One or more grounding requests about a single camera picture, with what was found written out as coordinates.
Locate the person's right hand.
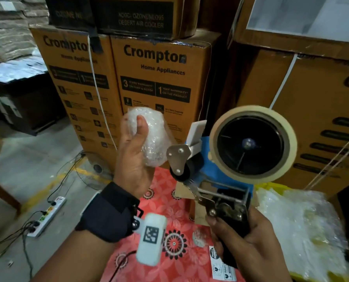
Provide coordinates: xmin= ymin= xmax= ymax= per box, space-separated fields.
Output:
xmin=205 ymin=205 xmax=294 ymax=282

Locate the orange floral tablecloth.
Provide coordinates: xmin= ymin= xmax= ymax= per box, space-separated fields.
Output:
xmin=100 ymin=167 xmax=247 ymax=282

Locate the white power strip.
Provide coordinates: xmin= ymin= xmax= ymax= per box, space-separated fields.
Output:
xmin=26 ymin=195 xmax=68 ymax=238

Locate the pile of white papers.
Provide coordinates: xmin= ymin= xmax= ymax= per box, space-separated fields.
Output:
xmin=0 ymin=56 xmax=49 ymax=85

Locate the person's left hand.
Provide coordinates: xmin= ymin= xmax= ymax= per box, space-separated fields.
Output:
xmin=112 ymin=114 xmax=158 ymax=201

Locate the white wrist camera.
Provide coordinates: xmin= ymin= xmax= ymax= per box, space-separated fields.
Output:
xmin=135 ymin=212 xmax=169 ymax=267

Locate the bubble wrap sheet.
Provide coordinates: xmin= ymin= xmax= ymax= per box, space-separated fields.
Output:
xmin=124 ymin=106 xmax=175 ymax=168

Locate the small cardboard box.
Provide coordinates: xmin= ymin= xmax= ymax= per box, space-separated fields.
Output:
xmin=173 ymin=180 xmax=212 ymax=228

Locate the bubble wrap bundle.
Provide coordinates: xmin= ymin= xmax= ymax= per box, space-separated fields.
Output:
xmin=254 ymin=186 xmax=349 ymax=282

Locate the person's left forearm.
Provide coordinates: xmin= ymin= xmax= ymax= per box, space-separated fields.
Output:
xmin=32 ymin=229 xmax=118 ymax=282

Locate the yellow plastic bin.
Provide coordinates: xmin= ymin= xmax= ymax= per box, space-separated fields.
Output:
xmin=254 ymin=182 xmax=293 ymax=197

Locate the black wristband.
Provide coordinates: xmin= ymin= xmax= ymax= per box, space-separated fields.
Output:
xmin=74 ymin=181 xmax=144 ymax=244

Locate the tape dispenser with tape roll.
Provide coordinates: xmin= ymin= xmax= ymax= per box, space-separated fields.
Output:
xmin=165 ymin=105 xmax=299 ymax=269

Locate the wire-guard floor fan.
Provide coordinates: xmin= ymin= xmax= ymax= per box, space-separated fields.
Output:
xmin=75 ymin=151 xmax=113 ymax=192

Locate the brown plastic chair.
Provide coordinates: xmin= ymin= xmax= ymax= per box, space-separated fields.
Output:
xmin=0 ymin=176 xmax=23 ymax=216

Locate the black-white fragile sticker sheet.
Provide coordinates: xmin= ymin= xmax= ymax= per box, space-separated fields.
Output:
xmin=208 ymin=246 xmax=238 ymax=282

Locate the stack of Crompton cartons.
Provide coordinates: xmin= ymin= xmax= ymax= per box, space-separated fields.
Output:
xmin=29 ymin=0 xmax=349 ymax=197

